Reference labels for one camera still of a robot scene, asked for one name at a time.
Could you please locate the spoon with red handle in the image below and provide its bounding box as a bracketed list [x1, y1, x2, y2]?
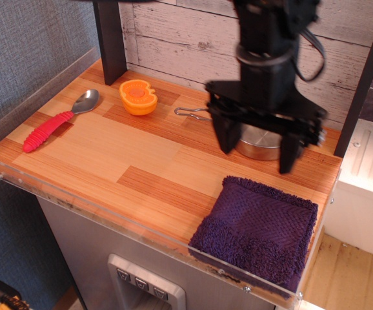
[23, 89, 100, 153]

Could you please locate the purple towel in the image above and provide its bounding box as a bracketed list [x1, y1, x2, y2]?
[189, 176, 318, 298]

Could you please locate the clear acrylic table edge guard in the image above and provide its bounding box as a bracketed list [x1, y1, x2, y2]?
[0, 153, 341, 307]

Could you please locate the grey toy fridge cabinet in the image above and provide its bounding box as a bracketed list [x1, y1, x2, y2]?
[37, 196, 281, 310]

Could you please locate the dark right shelf post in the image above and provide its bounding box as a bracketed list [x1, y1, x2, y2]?
[334, 43, 373, 158]

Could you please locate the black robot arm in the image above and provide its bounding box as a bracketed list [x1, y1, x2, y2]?
[206, 1, 327, 174]

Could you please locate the white toy sink unit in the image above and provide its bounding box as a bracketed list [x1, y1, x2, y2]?
[324, 119, 373, 254]

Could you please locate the silver dispenser button panel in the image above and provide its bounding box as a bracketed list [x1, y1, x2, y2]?
[108, 254, 187, 309]

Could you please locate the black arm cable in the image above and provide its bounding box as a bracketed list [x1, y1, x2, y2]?
[294, 27, 328, 82]

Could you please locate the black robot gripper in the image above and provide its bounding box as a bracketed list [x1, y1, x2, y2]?
[205, 63, 327, 174]

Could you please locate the orange plastic half fruit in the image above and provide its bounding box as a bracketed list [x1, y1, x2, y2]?
[119, 79, 158, 116]

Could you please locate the small stainless steel pot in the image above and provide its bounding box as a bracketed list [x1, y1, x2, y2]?
[174, 107, 282, 161]

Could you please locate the yellow and black object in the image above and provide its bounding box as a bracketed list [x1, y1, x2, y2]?
[0, 291, 30, 310]

